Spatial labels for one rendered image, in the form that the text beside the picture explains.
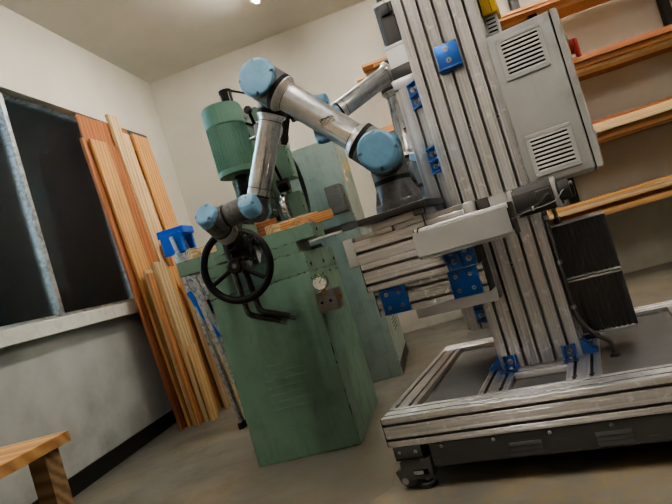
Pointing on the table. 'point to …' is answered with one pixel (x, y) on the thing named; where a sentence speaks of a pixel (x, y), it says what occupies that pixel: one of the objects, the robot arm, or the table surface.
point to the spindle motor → (228, 139)
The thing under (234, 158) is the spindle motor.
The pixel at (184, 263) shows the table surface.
